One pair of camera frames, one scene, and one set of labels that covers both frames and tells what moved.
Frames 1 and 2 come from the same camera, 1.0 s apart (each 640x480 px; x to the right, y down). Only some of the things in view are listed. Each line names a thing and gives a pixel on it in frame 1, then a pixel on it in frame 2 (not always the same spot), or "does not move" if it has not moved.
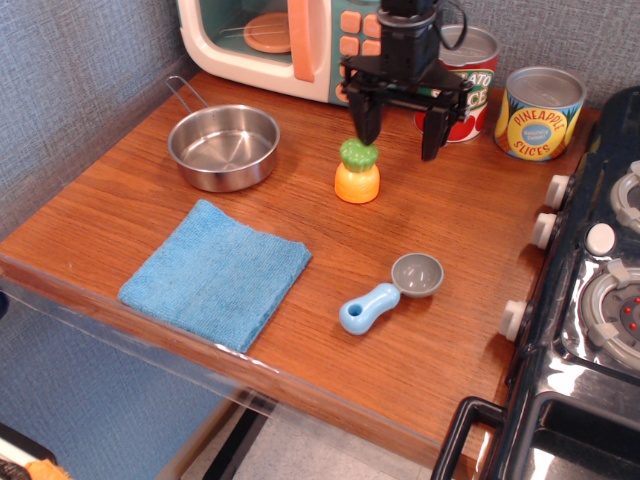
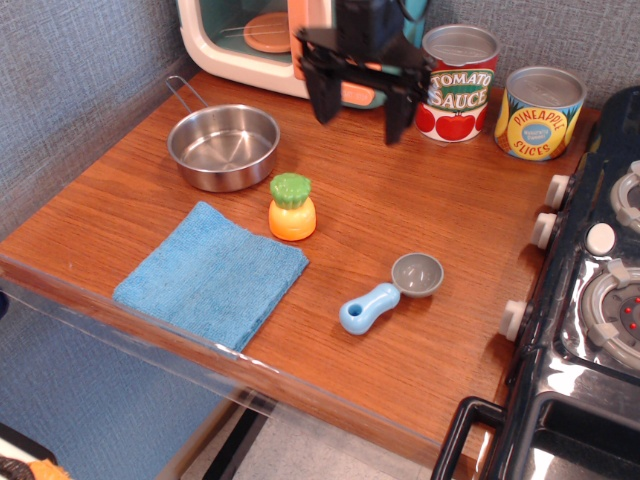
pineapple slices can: [539, 112] does not move
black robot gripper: [407, 73] -> [369, 37]
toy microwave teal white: [298, 46] does not move
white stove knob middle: [543, 229] does not move
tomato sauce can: [476, 62] does not move
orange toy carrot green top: [357, 179] -> [292, 217]
